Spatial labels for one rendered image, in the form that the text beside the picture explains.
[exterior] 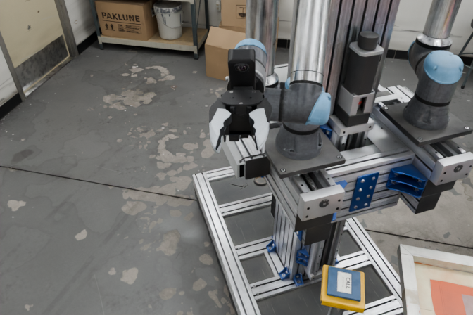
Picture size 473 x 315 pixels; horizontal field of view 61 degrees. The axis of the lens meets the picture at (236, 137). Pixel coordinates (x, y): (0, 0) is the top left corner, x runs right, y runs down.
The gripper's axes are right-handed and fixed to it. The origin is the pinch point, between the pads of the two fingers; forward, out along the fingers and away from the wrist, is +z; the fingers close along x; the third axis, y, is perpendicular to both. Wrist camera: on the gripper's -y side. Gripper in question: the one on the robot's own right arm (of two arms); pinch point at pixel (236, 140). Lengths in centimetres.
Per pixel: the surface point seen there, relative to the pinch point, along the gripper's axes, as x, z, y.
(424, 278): -52, -29, 77
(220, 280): 26, -84, 168
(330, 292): -22, -21, 74
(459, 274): -64, -32, 78
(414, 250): -51, -37, 74
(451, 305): -58, -21, 78
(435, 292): -54, -25, 78
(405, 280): -45, -26, 73
